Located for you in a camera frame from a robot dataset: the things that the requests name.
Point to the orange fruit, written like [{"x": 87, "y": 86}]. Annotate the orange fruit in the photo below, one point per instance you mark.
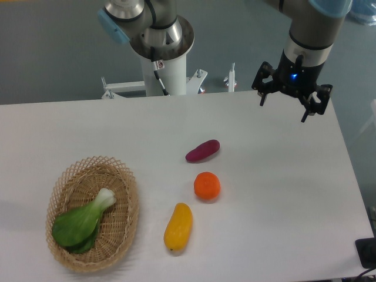
[{"x": 207, "y": 186}]

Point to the white frame right of table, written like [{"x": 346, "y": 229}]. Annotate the white frame right of table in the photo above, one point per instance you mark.
[{"x": 370, "y": 122}]

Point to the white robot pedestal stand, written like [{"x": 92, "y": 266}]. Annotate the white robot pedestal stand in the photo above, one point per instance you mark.
[{"x": 167, "y": 73}]

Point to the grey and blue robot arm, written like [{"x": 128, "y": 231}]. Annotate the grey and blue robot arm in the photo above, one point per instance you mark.
[{"x": 158, "y": 34}]

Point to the blue plastic bag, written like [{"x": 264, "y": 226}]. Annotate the blue plastic bag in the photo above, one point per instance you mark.
[{"x": 363, "y": 11}]

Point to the yellow mango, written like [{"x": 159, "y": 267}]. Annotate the yellow mango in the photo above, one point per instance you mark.
[{"x": 179, "y": 227}]

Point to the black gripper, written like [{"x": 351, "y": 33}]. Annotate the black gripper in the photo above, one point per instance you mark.
[{"x": 294, "y": 79}]

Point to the woven wicker basket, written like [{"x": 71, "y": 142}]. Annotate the woven wicker basket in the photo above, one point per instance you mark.
[{"x": 78, "y": 185}]

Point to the green bok choy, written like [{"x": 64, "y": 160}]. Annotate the green bok choy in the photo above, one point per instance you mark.
[{"x": 77, "y": 229}]

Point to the black device at table edge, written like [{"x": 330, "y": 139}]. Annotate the black device at table edge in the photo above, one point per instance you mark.
[{"x": 366, "y": 252}]

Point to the purple sweet potato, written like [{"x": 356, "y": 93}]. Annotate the purple sweet potato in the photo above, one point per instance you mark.
[{"x": 203, "y": 151}]

